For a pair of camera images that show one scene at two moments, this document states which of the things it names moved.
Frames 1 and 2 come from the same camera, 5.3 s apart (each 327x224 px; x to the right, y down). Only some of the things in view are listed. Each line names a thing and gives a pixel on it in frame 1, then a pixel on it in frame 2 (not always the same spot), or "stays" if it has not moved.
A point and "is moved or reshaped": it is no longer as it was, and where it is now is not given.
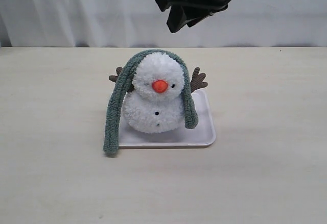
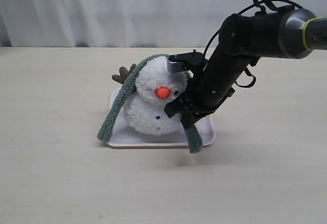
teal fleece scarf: (111, 141) → (124, 92)
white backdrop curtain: (123, 13) stays
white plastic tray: (203, 134) stays
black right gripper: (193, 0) → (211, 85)
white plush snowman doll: (159, 95) is moved or reshaped
